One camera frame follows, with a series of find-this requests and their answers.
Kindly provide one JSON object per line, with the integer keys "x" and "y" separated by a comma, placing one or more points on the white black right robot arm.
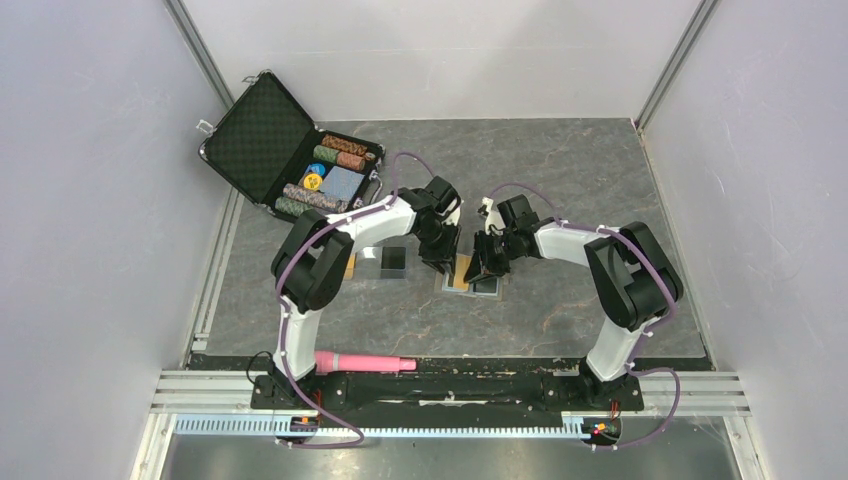
{"x": 635, "y": 282}

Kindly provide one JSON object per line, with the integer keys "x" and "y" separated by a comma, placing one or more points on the gold credit card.
{"x": 350, "y": 268}
{"x": 456, "y": 281}

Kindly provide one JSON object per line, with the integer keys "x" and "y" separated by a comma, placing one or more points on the pink cylindrical marker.
{"x": 328, "y": 362}

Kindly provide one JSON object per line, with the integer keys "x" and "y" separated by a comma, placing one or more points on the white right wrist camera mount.
{"x": 493, "y": 222}

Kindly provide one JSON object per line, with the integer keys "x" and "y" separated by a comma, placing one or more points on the black poker chip case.
{"x": 266, "y": 141}

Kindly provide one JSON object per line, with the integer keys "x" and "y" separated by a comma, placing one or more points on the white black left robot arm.
{"x": 310, "y": 265}

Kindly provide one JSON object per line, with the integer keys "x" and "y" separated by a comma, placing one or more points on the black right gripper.
{"x": 482, "y": 263}

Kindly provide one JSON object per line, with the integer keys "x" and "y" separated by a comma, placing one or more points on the clear acrylic card tray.
{"x": 367, "y": 266}

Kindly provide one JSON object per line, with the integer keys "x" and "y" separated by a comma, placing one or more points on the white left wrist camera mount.
{"x": 453, "y": 216}

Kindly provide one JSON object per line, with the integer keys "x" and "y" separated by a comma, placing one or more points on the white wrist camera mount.
{"x": 493, "y": 222}
{"x": 453, "y": 216}

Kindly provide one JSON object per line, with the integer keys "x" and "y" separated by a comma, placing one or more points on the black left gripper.
{"x": 443, "y": 259}

